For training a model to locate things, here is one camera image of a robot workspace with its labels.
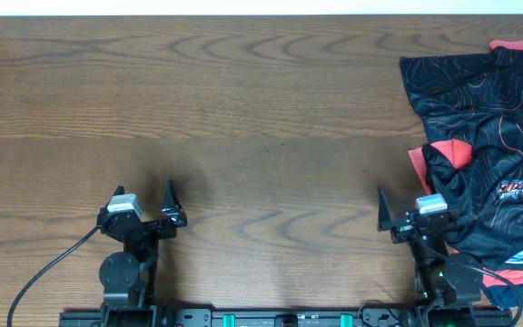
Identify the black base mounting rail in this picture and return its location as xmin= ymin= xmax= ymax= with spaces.
xmin=58 ymin=306 xmax=514 ymax=327

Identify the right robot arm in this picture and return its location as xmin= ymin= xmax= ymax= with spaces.
xmin=377 ymin=189 xmax=482 ymax=326

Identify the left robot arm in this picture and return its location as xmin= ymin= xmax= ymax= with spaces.
xmin=96 ymin=179 xmax=187 ymax=327

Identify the black orange-patterned cycling jersey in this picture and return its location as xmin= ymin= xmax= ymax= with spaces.
xmin=399 ymin=45 xmax=523 ymax=309

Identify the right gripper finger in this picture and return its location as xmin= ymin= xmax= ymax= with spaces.
xmin=377 ymin=188 xmax=393 ymax=232
xmin=431 ymin=174 xmax=453 ymax=198

